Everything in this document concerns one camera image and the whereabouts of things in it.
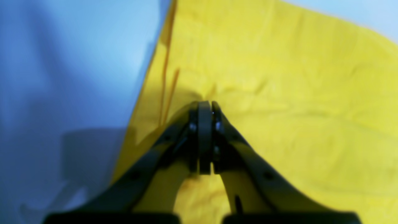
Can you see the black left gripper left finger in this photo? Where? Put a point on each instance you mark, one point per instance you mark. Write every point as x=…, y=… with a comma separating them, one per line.
x=146, y=192

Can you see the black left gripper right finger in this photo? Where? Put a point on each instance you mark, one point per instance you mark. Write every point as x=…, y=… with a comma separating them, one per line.
x=257, y=193

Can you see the yellow orange T-shirt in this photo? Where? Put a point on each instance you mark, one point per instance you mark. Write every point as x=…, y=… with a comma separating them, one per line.
x=314, y=95

